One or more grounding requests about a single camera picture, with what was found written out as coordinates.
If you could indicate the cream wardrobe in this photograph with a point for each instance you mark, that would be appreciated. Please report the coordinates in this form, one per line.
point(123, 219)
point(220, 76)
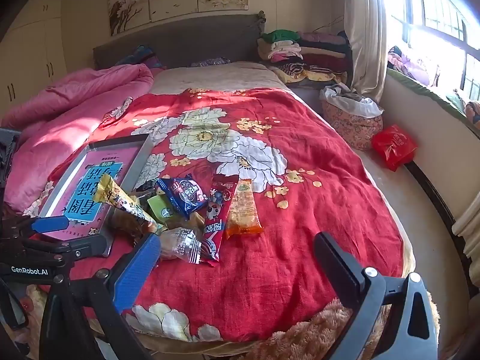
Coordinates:
point(33, 45)

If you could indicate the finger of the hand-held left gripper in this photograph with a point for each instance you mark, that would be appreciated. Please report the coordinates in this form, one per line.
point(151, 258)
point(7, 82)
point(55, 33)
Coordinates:
point(56, 251)
point(48, 225)

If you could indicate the green windowsill cloth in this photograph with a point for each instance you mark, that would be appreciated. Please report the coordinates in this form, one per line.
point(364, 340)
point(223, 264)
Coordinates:
point(431, 92)

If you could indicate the cream curtain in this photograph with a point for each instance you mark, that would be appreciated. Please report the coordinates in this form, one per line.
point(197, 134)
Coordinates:
point(365, 26)

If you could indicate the clear candy packet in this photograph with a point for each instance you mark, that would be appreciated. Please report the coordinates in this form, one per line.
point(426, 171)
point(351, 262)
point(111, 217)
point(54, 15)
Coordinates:
point(178, 245)

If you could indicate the green snack packet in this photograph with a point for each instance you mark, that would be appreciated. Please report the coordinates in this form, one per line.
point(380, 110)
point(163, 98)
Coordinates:
point(161, 208)

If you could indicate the clear gold biscuit packet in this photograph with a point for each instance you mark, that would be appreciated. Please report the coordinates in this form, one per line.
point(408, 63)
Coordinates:
point(123, 227)

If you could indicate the clothes on windowsill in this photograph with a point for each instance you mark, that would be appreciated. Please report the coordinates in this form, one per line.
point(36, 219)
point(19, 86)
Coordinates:
point(408, 63)

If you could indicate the brown fuzzy blanket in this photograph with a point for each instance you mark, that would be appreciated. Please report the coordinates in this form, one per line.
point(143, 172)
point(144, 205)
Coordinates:
point(311, 330)

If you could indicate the blue snack packet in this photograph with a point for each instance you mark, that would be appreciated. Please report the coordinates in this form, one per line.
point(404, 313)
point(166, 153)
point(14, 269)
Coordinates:
point(183, 195)

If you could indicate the floral fabric bag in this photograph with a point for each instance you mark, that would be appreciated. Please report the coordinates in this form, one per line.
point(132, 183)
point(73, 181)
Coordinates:
point(348, 127)

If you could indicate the purple patterned cloth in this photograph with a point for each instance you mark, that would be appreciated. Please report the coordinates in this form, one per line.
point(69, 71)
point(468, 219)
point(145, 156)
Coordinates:
point(210, 62)

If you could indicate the white plastic bag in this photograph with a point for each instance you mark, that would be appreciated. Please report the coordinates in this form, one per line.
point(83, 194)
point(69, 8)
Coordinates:
point(356, 105)

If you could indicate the grey metal tray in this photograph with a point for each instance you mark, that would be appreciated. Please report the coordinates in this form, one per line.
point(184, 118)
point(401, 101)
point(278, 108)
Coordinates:
point(144, 146)

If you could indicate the red floral blanket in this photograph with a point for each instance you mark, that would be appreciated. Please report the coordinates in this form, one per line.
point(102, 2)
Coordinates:
point(300, 213)

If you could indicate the red plastic bag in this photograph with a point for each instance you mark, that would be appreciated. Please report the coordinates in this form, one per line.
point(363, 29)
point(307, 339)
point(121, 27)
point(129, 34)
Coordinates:
point(393, 146)

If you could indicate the pink and blue book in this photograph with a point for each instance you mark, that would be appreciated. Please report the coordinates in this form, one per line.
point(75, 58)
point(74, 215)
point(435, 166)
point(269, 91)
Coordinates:
point(123, 157)

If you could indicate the cream furniture edge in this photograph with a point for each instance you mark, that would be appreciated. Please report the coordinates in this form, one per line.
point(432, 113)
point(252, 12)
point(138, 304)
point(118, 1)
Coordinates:
point(467, 228)

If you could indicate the blue patterned pillow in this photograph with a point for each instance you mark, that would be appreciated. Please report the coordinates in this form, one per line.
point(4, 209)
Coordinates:
point(140, 55)

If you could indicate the long red snack packet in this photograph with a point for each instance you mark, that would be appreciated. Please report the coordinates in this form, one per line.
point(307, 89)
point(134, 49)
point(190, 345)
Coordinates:
point(217, 217)

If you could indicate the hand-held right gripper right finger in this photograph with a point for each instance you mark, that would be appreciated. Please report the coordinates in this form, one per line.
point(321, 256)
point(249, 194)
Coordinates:
point(337, 266)

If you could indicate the orange corn stick packet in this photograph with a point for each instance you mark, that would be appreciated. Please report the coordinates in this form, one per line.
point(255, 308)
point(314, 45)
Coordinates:
point(243, 210)

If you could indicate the pink quilt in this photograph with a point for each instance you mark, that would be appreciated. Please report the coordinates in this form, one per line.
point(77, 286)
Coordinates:
point(67, 108)

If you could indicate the beige bed sheet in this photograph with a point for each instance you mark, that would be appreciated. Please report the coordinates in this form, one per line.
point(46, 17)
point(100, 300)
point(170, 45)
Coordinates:
point(225, 77)

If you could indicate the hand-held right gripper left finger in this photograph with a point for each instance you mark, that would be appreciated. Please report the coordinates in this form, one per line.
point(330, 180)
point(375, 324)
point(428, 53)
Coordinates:
point(137, 270)

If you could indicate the grey bed headboard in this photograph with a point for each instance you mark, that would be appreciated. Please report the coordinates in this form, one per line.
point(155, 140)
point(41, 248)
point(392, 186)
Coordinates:
point(187, 41)

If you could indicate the yellow cartoon snack packet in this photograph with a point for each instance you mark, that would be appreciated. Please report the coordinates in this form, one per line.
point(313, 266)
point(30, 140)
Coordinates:
point(116, 198)

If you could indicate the pile of folded clothes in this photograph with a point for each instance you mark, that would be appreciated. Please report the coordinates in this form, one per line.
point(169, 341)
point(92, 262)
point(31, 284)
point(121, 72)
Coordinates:
point(307, 52)

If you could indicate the window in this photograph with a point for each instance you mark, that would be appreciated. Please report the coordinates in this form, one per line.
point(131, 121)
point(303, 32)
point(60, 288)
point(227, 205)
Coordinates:
point(442, 7)

